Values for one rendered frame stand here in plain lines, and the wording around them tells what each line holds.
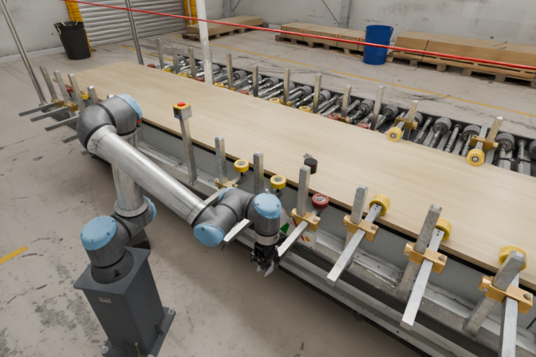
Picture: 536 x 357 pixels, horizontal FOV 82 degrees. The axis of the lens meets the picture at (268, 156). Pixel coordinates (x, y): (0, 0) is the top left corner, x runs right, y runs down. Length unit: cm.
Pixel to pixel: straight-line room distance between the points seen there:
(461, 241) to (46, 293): 245
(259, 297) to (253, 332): 23
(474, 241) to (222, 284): 153
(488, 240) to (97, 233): 165
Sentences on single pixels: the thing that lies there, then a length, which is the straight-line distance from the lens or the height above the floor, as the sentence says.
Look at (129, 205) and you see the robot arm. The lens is 156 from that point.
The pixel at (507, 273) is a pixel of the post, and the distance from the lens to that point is 127.
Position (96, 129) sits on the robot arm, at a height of 140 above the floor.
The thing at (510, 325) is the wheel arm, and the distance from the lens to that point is 126.
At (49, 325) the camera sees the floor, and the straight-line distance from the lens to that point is 250.
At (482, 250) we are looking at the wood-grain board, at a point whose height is 90.
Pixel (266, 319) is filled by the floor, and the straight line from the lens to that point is 215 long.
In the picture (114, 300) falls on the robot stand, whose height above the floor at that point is 52.
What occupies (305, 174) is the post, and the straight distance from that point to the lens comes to 130.
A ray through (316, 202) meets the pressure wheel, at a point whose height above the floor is 91.
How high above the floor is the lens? 187
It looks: 33 degrees down
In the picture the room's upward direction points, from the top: straight up
